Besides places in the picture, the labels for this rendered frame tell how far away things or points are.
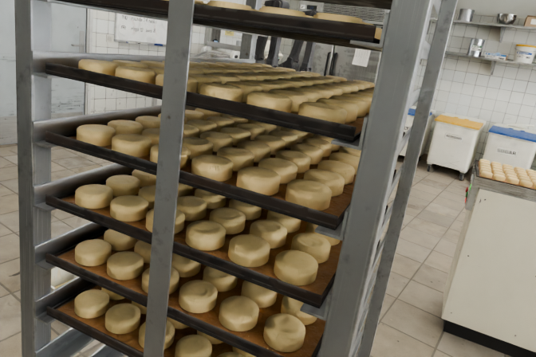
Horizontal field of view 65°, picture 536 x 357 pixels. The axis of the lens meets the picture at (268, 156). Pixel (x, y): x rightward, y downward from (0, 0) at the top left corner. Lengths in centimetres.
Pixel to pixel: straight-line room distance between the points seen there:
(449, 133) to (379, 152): 548
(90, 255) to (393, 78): 48
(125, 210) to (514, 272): 212
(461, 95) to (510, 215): 426
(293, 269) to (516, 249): 199
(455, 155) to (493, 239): 358
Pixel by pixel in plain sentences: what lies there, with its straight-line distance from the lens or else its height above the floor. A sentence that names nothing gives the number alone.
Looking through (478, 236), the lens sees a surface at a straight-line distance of 238.
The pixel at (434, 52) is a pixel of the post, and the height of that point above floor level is 141.
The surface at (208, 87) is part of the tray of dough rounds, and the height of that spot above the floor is 133.
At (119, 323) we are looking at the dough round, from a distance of 68.
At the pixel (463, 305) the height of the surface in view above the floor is 20.
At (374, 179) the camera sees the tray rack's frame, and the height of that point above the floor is 128.
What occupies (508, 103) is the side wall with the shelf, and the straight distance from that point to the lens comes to 641.
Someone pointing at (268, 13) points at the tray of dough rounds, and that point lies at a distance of 42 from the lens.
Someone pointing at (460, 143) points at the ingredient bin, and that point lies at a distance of 586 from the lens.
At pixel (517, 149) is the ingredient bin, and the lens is 579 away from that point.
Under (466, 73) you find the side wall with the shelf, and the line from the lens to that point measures 647.
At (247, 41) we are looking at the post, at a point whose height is 138.
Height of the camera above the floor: 139
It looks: 15 degrees down
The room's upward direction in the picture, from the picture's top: 8 degrees clockwise
